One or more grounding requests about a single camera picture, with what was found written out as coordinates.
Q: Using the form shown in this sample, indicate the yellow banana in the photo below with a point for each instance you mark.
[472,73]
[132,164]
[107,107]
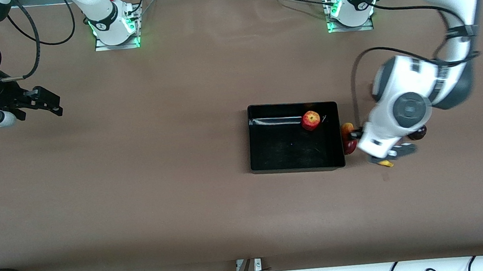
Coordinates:
[387,164]

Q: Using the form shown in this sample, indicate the silver clamp bracket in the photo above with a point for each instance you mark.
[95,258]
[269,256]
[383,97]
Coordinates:
[258,264]

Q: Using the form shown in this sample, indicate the red yellow mango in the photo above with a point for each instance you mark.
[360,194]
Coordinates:
[349,147]

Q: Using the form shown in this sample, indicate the red yellow apple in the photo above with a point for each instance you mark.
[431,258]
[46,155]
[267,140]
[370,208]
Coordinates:
[311,121]

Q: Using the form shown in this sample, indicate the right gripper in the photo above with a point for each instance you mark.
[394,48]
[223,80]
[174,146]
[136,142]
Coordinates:
[0,96]

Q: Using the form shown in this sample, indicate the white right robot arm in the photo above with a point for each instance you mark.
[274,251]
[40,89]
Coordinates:
[103,16]

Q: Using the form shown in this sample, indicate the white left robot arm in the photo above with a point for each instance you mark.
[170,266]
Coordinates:
[407,110]

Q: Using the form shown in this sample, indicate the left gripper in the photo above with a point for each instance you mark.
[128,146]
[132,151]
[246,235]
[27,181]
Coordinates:
[357,133]

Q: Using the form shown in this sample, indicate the brown table mat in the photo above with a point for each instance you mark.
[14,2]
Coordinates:
[249,219]

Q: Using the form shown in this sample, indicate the black plastic box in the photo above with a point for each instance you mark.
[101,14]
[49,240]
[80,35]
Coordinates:
[287,149]

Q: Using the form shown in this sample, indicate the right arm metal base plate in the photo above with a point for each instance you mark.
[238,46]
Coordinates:
[102,47]

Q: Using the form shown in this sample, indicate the dark purple mangosteen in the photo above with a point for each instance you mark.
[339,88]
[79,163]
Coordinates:
[418,135]

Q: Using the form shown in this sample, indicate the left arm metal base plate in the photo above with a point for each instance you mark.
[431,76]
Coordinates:
[335,30]

